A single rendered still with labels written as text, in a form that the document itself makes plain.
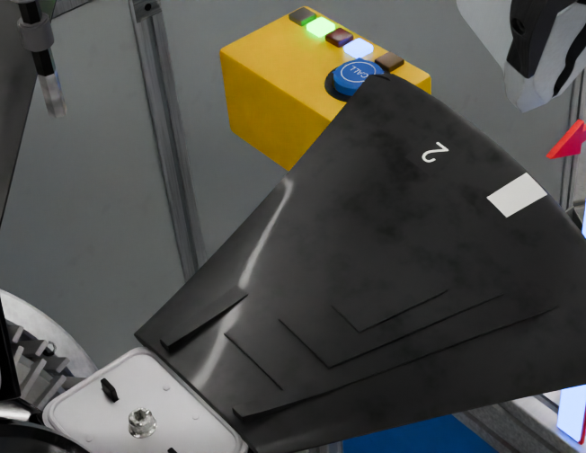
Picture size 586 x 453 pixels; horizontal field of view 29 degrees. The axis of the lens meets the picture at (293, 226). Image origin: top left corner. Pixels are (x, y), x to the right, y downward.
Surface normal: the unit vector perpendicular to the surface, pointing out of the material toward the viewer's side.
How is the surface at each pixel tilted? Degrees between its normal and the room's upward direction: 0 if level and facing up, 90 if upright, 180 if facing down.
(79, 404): 0
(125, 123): 90
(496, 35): 92
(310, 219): 8
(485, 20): 92
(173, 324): 7
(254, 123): 90
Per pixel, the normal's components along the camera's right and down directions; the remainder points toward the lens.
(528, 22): -0.78, 0.50
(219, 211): 0.64, 0.48
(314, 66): -0.07, -0.74
